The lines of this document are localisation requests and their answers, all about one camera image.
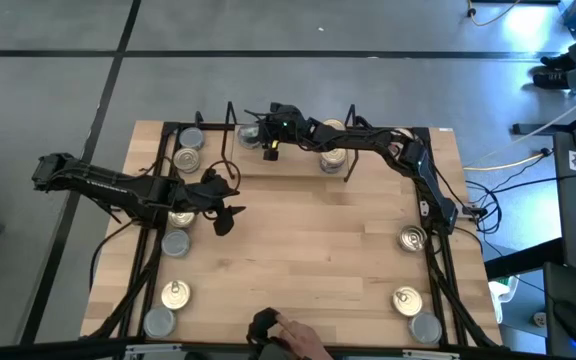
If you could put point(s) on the black front crossbar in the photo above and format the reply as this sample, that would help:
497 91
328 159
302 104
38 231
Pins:
43 350

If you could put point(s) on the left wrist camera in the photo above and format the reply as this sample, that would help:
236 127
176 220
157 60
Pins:
211 176

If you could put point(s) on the pull-tab lid tuna can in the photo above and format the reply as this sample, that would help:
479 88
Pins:
407 132

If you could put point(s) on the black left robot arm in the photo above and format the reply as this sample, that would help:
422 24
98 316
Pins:
118 187

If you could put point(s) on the green-label gray-lid tuna can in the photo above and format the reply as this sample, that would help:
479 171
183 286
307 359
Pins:
159 322
175 243
191 138
248 137
424 328

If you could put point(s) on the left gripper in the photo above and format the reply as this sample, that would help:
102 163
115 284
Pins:
195 195

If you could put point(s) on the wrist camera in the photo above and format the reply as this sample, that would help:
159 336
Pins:
211 176
277 109

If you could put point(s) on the black handheld object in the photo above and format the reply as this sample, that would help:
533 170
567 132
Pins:
263 325

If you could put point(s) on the silver corner bracket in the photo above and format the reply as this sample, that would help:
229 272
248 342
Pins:
153 348
430 354

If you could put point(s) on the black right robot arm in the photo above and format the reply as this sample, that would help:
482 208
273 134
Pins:
433 185

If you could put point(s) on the white plastic bag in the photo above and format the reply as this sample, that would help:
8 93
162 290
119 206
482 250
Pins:
500 300

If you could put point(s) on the black desk frame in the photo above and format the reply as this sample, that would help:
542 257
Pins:
538 129

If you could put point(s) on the white floor outlet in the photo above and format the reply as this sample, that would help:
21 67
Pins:
539 317

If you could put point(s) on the person's hand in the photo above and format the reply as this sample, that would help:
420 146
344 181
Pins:
300 340

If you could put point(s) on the small silver rail bracket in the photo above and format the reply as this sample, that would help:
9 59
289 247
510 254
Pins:
424 207

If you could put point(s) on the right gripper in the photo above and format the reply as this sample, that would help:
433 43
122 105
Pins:
293 129

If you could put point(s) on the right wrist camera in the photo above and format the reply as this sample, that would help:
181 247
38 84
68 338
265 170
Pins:
277 109

